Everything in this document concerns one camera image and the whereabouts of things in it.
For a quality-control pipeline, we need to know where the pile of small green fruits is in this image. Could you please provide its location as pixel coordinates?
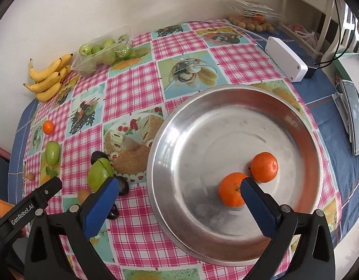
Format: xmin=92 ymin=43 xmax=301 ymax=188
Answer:
xmin=79 ymin=35 xmax=132 ymax=65

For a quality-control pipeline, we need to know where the orange plastic cup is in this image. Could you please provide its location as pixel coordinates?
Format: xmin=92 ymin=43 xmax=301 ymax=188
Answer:
xmin=0 ymin=195 xmax=16 ymax=220

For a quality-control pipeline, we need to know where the large metal bowl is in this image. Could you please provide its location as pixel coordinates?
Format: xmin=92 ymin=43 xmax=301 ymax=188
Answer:
xmin=147 ymin=84 xmax=324 ymax=267

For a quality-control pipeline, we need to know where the banana bunch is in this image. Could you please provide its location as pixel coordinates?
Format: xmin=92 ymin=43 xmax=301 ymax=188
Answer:
xmin=23 ymin=53 xmax=74 ymax=102

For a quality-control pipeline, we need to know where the clear plastic bag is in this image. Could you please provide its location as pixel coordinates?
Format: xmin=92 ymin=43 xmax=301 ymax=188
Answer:
xmin=287 ymin=23 xmax=317 ymax=49

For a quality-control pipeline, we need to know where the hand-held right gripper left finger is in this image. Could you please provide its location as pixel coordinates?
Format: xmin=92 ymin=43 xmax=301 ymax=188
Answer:
xmin=24 ymin=176 xmax=120 ymax=280

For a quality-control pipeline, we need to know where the black plug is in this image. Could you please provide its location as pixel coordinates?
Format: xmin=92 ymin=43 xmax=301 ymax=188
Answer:
xmin=303 ymin=61 xmax=323 ymax=79

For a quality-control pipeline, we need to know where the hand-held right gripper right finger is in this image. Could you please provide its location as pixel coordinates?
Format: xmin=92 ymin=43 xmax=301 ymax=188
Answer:
xmin=240 ymin=177 xmax=336 ymax=280

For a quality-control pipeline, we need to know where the grey smartphone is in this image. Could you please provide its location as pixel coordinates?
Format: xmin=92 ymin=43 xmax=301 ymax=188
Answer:
xmin=341 ymin=80 xmax=359 ymax=156

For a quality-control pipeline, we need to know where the pile of small brown fruits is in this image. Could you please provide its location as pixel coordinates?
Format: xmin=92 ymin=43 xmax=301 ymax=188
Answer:
xmin=227 ymin=14 xmax=275 ymax=33

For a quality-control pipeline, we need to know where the green mango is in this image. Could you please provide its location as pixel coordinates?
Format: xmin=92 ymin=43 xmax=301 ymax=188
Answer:
xmin=45 ymin=141 xmax=61 ymax=166

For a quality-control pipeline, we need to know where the cut green apple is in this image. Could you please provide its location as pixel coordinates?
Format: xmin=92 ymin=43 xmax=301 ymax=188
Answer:
xmin=88 ymin=158 xmax=115 ymax=191

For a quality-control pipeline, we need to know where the white power adapter box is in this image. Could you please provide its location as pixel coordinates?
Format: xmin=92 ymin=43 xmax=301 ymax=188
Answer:
xmin=264 ymin=36 xmax=309 ymax=83

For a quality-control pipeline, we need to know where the black cable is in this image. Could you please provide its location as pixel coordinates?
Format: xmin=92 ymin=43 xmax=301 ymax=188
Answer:
xmin=316 ymin=0 xmax=355 ymax=67

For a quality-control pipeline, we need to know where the white phone stand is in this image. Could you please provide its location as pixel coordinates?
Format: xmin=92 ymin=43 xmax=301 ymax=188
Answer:
xmin=331 ymin=92 xmax=352 ymax=136

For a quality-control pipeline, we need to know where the pink checkered tablecloth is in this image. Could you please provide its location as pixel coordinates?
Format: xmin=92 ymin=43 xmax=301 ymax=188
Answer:
xmin=22 ymin=19 xmax=342 ymax=280

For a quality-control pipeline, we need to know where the dark plum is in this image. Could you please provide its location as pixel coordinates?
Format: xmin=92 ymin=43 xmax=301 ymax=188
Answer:
xmin=91 ymin=151 xmax=110 ymax=165
xmin=115 ymin=176 xmax=130 ymax=196
xmin=106 ymin=204 xmax=119 ymax=220

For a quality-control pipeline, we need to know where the clear plastic fruit container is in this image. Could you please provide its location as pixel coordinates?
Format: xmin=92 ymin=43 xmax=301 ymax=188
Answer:
xmin=71 ymin=27 xmax=133 ymax=76

